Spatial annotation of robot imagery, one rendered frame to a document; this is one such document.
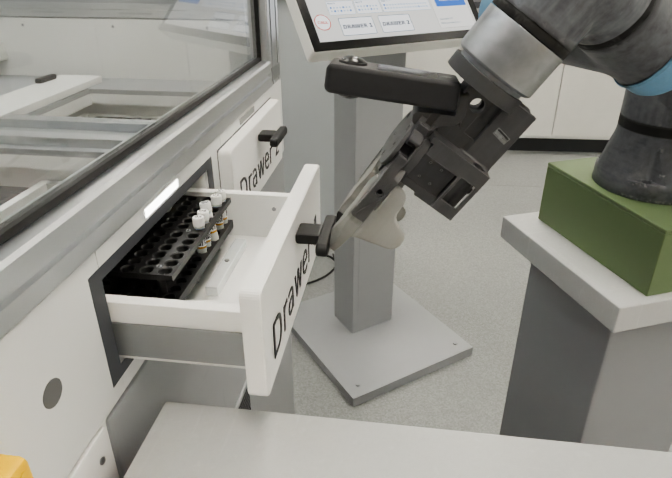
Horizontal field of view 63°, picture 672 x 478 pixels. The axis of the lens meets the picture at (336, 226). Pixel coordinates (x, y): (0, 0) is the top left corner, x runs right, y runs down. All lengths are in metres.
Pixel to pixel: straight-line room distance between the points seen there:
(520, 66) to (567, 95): 3.22
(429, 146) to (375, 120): 1.06
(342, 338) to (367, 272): 0.24
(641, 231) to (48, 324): 0.68
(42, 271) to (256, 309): 0.15
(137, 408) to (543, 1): 0.50
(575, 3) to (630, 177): 0.42
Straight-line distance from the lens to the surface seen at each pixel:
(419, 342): 1.82
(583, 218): 0.89
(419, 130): 0.48
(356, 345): 1.79
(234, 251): 0.65
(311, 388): 1.70
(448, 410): 1.67
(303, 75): 2.21
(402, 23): 1.44
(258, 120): 0.87
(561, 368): 0.99
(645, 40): 0.52
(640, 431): 1.08
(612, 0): 0.48
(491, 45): 0.46
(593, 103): 3.75
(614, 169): 0.86
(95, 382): 0.51
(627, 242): 0.83
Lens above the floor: 1.16
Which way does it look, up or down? 27 degrees down
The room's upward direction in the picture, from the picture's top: straight up
